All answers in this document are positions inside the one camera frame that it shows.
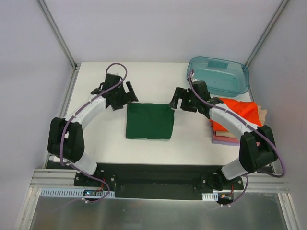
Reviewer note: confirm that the left aluminium frame post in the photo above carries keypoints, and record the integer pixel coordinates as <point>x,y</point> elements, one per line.
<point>56,32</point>

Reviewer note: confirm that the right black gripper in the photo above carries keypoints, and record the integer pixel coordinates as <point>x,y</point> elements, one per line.
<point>183,100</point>

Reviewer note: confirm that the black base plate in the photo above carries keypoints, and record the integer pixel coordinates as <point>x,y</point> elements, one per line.
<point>166,182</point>

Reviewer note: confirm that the aluminium frame post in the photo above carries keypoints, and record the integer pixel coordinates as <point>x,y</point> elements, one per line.
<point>56,32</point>
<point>267,30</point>

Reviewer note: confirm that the orange folded t shirt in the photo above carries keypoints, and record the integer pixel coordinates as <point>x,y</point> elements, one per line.
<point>247,110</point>

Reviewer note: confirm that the pink folded t shirt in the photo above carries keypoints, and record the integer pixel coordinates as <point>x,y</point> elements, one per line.
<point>225,137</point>

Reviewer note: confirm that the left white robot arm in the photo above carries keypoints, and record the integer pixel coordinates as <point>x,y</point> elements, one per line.
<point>66,139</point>

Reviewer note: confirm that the front aluminium rail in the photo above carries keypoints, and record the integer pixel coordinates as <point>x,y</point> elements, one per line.
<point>263,183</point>

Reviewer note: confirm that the teal plastic bin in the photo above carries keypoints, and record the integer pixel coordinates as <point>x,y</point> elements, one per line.
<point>223,77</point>

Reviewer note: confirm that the right aluminium frame post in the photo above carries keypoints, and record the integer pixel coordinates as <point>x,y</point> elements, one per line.
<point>267,30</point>

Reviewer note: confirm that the green t shirt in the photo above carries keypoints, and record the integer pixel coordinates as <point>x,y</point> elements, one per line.
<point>153,121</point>

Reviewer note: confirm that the beige folded t shirt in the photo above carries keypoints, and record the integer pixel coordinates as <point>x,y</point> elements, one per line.
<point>221,131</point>

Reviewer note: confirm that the left aluminium side rail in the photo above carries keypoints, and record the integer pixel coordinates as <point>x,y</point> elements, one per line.
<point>27,215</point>

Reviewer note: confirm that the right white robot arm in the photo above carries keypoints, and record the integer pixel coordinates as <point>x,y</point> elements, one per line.
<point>257,148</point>

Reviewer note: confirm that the right white cable duct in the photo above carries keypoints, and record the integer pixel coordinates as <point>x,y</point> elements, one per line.
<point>210,196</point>

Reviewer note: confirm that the left white cable duct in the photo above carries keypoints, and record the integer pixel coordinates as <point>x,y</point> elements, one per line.
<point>76,193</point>

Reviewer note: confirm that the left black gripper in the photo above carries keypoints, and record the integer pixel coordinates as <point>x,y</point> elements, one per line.
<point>125,96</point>

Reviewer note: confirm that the white cable duct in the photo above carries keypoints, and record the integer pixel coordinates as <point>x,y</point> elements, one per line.
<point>210,196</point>
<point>76,193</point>

